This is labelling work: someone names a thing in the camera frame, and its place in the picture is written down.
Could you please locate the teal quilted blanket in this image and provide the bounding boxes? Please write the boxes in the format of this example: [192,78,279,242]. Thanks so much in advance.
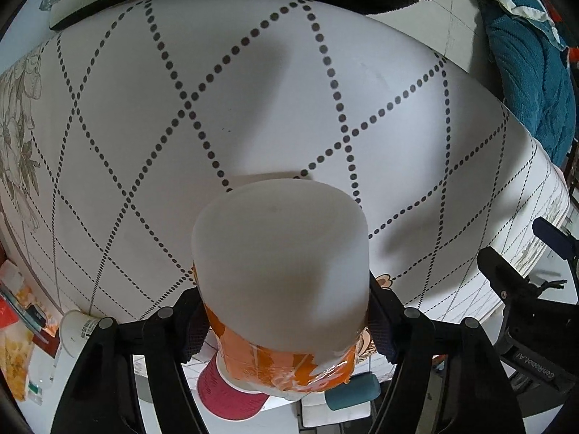
[472,0,579,169]

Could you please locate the teal cylinder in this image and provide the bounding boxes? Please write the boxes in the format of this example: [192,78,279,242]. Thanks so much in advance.
[325,372,380,410]

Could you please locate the white box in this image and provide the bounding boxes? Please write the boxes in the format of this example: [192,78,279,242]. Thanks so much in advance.
[296,389,377,431]

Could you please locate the yellow snack packet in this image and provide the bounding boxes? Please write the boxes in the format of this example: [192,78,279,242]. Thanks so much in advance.
[0,329,36,404]

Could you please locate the white paper cup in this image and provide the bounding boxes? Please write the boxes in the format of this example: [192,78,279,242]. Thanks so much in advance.
[60,309,106,359]

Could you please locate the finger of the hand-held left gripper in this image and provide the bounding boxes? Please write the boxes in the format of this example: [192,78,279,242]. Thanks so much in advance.
[477,246,522,303]
[532,217,577,260]

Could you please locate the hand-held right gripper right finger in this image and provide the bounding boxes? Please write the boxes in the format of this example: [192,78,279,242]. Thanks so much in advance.
[366,270,530,434]

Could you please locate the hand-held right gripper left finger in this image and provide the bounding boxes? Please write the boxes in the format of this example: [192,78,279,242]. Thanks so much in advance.
[50,287,211,434]

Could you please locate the maroon cup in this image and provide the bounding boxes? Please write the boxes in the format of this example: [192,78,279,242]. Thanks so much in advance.
[196,352,269,422]

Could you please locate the snack packets on floor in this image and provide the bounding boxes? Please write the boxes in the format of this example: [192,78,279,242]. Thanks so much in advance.
[0,296,62,354]

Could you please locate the orange cup with white lid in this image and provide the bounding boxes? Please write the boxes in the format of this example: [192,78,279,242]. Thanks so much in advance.
[191,180,372,401]

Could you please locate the dotted floral tablecloth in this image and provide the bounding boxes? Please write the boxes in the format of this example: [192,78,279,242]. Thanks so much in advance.
[0,0,571,378]

